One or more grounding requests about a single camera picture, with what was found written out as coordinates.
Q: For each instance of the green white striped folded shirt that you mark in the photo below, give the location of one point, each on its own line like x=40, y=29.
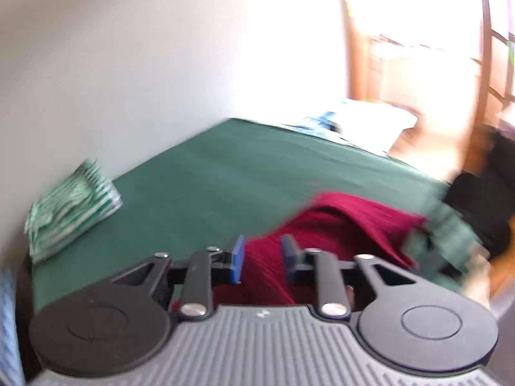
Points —
x=68, y=213

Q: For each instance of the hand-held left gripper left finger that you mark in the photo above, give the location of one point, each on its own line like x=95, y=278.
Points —
x=238, y=259

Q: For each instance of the wooden furniture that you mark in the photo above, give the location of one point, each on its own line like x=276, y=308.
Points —
x=426, y=144

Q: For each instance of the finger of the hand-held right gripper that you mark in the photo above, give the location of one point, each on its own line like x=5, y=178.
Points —
x=420, y=249

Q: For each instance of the white bundle with blue print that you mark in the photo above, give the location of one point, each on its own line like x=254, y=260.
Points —
x=362, y=122

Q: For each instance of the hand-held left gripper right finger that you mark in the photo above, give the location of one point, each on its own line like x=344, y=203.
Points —
x=288, y=259

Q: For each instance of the red knit sweater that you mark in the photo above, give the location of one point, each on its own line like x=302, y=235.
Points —
x=342, y=225

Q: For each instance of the window frame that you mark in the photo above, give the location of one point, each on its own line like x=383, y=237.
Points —
x=499, y=40

